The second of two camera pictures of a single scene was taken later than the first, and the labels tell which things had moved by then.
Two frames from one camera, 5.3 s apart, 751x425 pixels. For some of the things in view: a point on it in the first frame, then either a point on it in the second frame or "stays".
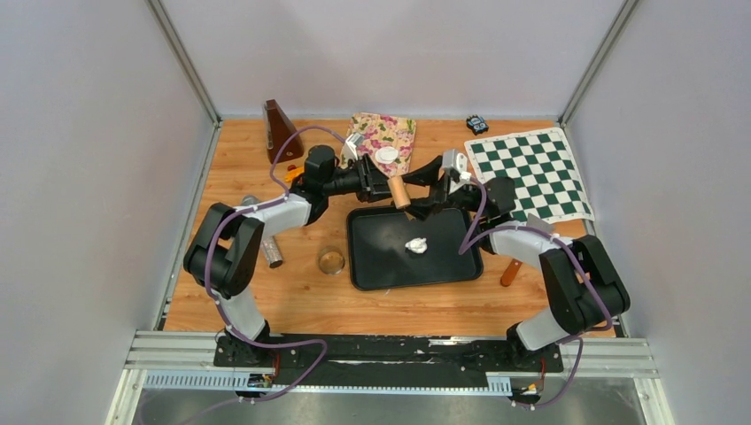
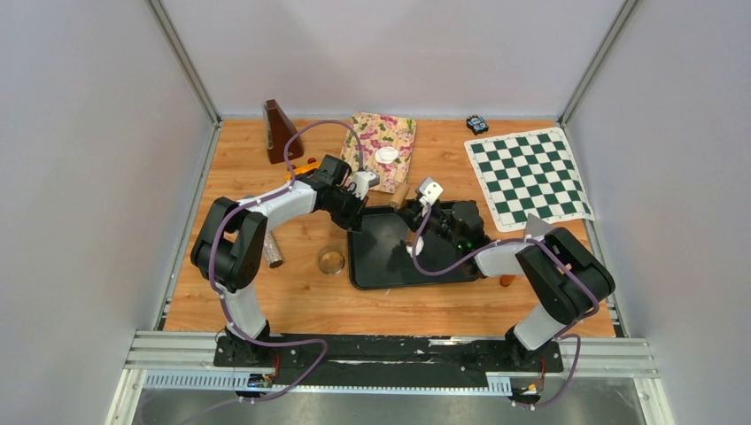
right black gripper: x=421 y=208 → x=413 y=214
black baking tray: x=388 y=249 stays
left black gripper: x=373 y=184 → x=354 y=221
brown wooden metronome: x=278 y=128 stays
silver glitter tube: x=269 y=245 stays
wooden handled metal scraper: x=537 y=223 stays
